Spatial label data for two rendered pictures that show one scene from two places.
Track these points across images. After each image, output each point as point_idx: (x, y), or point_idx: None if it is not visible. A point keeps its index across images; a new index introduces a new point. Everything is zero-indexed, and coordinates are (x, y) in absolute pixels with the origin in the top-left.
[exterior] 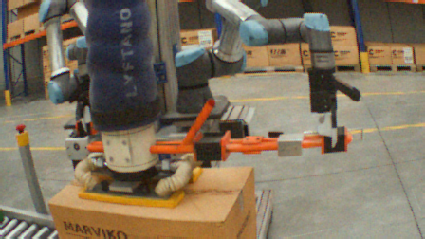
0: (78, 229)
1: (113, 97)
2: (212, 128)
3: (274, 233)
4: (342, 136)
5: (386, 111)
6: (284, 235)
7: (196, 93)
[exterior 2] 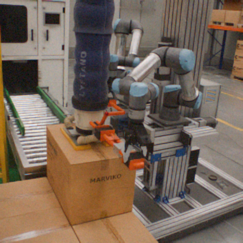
0: (49, 143)
1: (75, 93)
2: (166, 130)
3: (237, 222)
4: (129, 160)
5: None
6: (240, 228)
7: (166, 109)
